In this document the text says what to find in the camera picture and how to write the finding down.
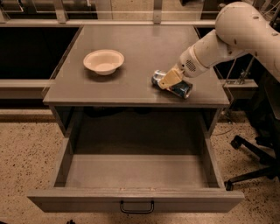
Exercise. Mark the white gripper with grille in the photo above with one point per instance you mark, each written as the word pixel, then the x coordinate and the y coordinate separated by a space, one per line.
pixel 187 66

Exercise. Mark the redbull can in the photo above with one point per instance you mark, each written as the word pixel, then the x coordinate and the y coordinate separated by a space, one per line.
pixel 182 89

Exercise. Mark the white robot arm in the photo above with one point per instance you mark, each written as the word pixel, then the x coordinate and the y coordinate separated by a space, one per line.
pixel 239 29

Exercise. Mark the grey cabinet with top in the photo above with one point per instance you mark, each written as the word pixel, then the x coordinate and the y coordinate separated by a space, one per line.
pixel 144 109

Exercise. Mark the open grey top drawer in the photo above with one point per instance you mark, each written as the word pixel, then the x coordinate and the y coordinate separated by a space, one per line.
pixel 177 170

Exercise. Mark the white paper bowl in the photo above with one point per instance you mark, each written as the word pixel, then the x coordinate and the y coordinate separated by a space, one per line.
pixel 103 62

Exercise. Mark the black office chair base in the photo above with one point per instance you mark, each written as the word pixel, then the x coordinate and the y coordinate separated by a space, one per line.
pixel 272 164

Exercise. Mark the metal railing frame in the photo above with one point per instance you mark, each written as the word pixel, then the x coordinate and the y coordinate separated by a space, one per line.
pixel 46 13

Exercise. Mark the black drawer handle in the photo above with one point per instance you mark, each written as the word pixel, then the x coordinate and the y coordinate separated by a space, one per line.
pixel 137 207

